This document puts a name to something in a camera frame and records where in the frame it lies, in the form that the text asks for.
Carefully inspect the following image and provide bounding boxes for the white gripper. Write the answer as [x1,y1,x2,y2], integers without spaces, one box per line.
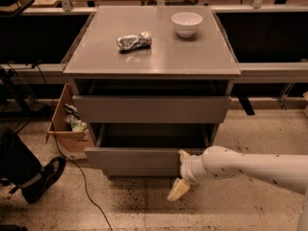
[167,149,208,201]

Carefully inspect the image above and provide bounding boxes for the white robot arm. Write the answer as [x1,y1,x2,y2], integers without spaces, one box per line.
[167,145,308,231]

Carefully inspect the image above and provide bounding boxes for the grey drawer cabinet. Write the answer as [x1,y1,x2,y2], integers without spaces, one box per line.
[64,6,240,177]

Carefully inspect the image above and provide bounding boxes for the grey top drawer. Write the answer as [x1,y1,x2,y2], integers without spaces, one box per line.
[73,95,231,123]

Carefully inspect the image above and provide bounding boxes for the cardboard box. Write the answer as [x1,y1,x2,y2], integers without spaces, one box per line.
[47,84,94,158]

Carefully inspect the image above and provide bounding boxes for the trash wrappers in box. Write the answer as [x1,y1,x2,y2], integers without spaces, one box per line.
[64,103,87,132]

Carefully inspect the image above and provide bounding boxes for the black shoe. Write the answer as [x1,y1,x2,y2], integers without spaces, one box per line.
[20,157,65,204]

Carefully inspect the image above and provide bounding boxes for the crumpled foil chip bag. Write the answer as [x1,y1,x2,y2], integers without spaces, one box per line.
[116,32,152,52]

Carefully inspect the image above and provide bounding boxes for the white ceramic bowl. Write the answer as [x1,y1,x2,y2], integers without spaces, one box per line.
[171,13,203,38]

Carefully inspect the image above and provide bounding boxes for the dark trouser leg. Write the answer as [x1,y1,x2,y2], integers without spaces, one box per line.
[0,125,42,189]

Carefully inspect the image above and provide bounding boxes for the black floor cable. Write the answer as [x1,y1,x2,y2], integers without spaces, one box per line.
[32,60,114,231]

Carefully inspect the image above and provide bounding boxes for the grey metal rail frame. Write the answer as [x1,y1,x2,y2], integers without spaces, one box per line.
[1,6,307,83]

